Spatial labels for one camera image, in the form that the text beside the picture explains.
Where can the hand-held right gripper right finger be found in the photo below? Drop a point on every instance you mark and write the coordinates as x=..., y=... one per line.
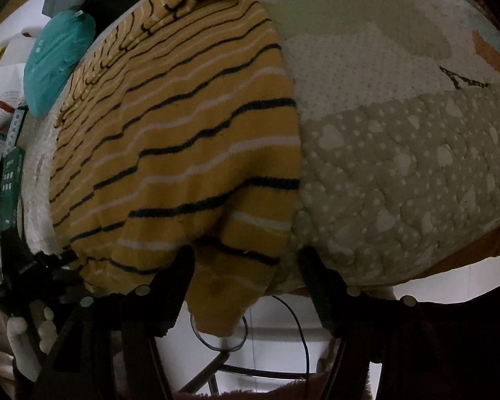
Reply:
x=312, y=275

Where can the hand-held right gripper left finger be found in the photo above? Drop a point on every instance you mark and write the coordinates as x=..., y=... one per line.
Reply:
x=183, y=275

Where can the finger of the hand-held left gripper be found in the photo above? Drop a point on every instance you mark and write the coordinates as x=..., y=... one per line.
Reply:
x=64, y=275

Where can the yellow striped sweater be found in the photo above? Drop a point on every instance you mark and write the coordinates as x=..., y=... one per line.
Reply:
x=171, y=133

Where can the person's left hand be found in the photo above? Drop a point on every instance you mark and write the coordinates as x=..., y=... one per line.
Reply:
x=25, y=350

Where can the green box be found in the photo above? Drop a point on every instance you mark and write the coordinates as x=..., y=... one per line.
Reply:
x=10, y=183

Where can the long white dotted box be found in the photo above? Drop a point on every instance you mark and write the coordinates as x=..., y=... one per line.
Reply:
x=16, y=127

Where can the white patterned quilt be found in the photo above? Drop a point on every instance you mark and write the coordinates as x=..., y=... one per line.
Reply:
x=400, y=154

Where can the white paper bag red print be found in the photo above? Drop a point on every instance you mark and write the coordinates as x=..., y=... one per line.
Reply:
x=12, y=79

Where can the teal pillow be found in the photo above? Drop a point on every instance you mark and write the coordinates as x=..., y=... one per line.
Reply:
x=54, y=58

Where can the black metal stool frame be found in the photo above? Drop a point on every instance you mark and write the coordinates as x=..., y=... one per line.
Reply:
x=250, y=373

